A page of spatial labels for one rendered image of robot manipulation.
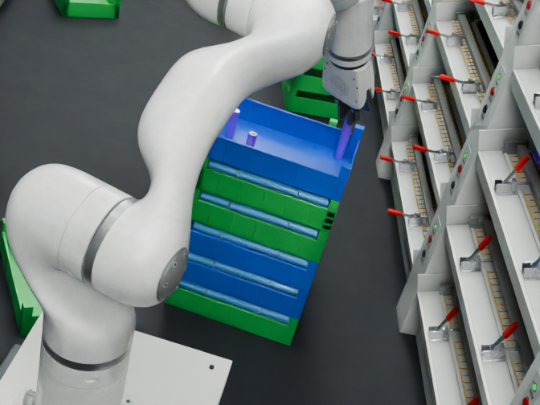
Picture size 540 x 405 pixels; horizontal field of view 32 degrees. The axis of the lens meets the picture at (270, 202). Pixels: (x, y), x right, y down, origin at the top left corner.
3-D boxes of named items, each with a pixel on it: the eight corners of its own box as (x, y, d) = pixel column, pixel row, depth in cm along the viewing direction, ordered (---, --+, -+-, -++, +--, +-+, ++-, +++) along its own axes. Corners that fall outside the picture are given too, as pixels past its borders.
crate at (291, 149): (199, 155, 191) (207, 121, 187) (225, 113, 208) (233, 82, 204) (339, 202, 190) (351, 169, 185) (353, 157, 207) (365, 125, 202)
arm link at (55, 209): (97, 386, 120) (119, 246, 105) (-18, 318, 124) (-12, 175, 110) (149, 332, 129) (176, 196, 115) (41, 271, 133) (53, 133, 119)
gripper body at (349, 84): (316, 48, 177) (317, 91, 186) (356, 73, 173) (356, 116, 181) (342, 28, 181) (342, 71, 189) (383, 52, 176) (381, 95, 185)
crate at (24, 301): (-2, 245, 215) (2, 217, 211) (85, 243, 224) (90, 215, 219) (19, 337, 193) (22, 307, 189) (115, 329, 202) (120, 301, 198)
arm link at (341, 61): (316, 42, 175) (316, 55, 178) (351, 64, 171) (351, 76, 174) (345, 20, 179) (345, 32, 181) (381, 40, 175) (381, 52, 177)
